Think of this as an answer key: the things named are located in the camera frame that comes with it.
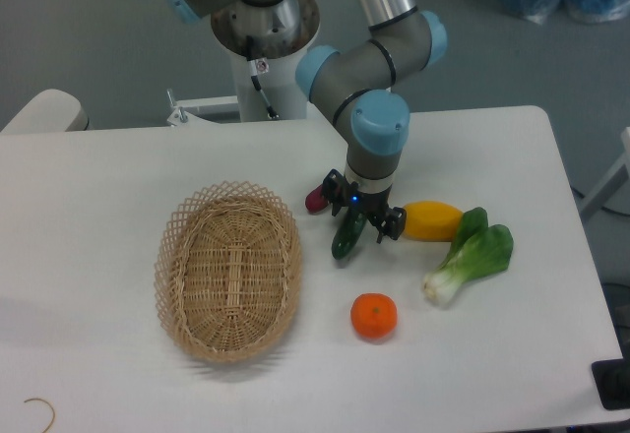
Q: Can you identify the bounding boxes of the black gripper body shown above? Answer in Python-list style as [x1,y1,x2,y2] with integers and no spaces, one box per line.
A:
[345,183,391,224]

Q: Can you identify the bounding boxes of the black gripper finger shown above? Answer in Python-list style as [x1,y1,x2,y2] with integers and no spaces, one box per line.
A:
[376,207,407,244]
[321,169,348,217]

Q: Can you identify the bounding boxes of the green cucumber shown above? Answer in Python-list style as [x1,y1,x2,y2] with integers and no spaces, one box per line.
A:
[331,209,367,260]

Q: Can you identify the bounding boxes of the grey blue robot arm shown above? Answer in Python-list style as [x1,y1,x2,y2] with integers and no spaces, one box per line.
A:
[167,0,448,239]

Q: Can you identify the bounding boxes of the purple sweet potato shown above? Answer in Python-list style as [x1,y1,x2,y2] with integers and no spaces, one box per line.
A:
[304,185,330,215]

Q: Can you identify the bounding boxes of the yellow mango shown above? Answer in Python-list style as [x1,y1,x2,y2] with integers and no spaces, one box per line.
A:
[404,201,464,242]

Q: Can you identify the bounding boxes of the green bok choy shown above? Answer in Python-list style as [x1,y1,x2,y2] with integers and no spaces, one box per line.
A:
[422,207,514,306]

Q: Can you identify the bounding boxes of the orange tangerine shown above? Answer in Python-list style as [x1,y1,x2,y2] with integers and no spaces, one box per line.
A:
[350,293,398,340]

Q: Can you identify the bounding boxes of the woven wicker basket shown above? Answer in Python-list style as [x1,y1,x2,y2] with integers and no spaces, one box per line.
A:
[155,181,302,363]

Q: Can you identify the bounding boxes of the black box at table edge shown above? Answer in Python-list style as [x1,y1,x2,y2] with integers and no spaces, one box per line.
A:
[592,359,629,410]

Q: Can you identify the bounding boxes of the white chair back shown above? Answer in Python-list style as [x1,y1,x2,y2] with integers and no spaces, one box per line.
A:
[1,89,91,135]

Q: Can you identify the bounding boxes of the tan rubber band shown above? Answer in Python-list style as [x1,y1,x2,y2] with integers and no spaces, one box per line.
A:
[24,398,57,430]

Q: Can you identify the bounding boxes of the black pedestal cable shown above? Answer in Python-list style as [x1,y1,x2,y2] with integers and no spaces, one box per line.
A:
[243,34,281,120]

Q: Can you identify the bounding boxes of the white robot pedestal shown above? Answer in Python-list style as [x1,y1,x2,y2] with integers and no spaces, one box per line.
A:
[164,0,324,128]

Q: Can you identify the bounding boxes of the white frame leg right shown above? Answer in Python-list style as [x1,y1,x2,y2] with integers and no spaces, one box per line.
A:
[578,128,629,222]

